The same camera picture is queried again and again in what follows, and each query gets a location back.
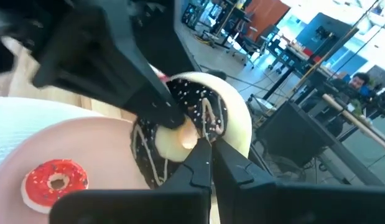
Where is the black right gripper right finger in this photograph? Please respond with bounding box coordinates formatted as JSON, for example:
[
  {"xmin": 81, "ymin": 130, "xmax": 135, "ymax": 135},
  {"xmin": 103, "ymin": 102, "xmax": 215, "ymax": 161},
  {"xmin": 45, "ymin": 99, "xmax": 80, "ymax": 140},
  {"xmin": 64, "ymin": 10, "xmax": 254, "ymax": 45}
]
[{"xmin": 212, "ymin": 138, "xmax": 385, "ymax": 224}]

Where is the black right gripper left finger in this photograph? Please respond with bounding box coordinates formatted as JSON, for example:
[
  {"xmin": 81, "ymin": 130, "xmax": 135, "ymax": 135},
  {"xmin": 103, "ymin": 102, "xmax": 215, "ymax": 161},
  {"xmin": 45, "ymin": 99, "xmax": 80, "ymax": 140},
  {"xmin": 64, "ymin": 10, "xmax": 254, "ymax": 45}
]
[{"xmin": 49, "ymin": 138, "xmax": 213, "ymax": 224}]

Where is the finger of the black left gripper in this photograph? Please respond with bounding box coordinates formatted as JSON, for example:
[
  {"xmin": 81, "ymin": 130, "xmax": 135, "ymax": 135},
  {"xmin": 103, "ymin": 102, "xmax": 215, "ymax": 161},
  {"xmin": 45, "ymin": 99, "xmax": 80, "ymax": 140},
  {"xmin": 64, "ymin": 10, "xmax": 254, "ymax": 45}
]
[
  {"xmin": 33, "ymin": 4, "xmax": 185, "ymax": 129},
  {"xmin": 142, "ymin": 0, "xmax": 202, "ymax": 75}
]

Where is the large chocolate frosted donut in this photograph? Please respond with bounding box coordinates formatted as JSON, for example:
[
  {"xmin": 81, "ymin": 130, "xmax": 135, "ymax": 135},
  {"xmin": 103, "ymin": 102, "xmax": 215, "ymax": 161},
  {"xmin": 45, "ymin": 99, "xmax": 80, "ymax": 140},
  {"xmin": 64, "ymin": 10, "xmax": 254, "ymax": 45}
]
[{"xmin": 129, "ymin": 71, "xmax": 253, "ymax": 190}]

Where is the light pink plate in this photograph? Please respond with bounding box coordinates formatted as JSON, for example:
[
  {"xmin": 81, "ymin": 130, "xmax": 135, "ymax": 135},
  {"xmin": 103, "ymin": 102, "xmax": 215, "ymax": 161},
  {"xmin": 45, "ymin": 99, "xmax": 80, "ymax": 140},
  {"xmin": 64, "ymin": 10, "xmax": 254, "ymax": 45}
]
[{"xmin": 0, "ymin": 116, "xmax": 151, "ymax": 224}]

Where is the small red frosted donut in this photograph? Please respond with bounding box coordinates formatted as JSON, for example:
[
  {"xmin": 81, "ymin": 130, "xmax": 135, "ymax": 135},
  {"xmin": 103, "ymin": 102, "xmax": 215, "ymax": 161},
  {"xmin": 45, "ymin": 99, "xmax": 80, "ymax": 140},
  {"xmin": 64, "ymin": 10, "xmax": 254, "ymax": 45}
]
[{"xmin": 21, "ymin": 159, "xmax": 90, "ymax": 215}]

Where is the black box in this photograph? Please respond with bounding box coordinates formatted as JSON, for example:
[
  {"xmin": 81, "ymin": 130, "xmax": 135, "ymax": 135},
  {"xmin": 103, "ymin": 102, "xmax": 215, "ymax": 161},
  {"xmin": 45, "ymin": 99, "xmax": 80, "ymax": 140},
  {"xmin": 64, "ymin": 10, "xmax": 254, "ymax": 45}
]
[{"xmin": 257, "ymin": 101, "xmax": 339, "ymax": 169}]

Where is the black office chair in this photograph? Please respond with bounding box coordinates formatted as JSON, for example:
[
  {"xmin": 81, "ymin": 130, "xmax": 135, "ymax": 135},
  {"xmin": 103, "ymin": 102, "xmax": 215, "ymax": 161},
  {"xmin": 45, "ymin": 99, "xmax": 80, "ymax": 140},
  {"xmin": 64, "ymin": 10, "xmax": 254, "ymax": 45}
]
[{"xmin": 232, "ymin": 24, "xmax": 280, "ymax": 68}]

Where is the white round woven placemat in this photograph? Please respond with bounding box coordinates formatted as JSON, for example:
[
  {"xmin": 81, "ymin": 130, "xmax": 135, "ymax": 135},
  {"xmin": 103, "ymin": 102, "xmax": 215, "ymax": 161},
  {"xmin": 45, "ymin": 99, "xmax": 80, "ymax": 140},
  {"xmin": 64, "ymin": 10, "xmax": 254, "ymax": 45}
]
[{"xmin": 0, "ymin": 96, "xmax": 103, "ymax": 172}]

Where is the wooden rod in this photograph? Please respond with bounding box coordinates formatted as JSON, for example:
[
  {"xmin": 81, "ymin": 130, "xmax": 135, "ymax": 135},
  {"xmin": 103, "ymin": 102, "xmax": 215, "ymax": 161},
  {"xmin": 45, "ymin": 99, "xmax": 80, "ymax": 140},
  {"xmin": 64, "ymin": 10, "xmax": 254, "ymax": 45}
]
[{"xmin": 322, "ymin": 93, "xmax": 385, "ymax": 153}]

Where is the person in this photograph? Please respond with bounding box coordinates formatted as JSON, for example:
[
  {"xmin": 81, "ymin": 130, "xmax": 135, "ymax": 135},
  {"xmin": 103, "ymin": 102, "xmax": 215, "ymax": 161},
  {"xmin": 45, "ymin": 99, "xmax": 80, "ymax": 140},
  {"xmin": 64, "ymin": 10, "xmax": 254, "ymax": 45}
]
[{"xmin": 347, "ymin": 72, "xmax": 372, "ymax": 94}]

